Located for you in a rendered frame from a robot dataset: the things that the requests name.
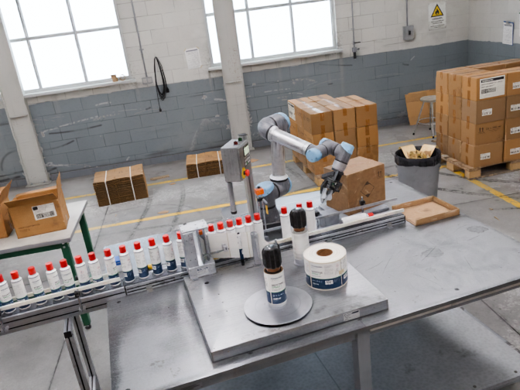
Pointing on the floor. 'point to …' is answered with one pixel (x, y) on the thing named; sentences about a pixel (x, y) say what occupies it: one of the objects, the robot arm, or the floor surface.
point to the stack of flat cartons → (120, 185)
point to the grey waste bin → (420, 178)
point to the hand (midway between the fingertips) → (322, 200)
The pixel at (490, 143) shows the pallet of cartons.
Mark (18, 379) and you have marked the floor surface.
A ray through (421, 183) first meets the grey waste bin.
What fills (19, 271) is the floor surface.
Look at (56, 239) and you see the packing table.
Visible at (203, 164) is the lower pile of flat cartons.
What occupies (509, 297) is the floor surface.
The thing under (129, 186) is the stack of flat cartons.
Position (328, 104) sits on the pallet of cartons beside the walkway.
